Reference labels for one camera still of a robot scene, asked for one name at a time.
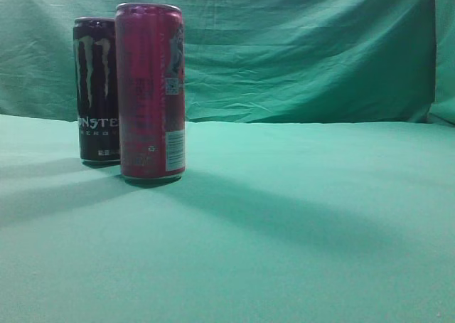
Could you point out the pink drink can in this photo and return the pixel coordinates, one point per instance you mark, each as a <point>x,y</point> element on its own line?
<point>150,77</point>

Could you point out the green table cloth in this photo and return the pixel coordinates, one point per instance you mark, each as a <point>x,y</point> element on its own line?
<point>270,223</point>

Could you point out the green cloth backdrop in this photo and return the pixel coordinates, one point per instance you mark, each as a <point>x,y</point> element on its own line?
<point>256,60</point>

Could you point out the black Monster energy can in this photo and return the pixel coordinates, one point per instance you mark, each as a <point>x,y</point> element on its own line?
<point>94,47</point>

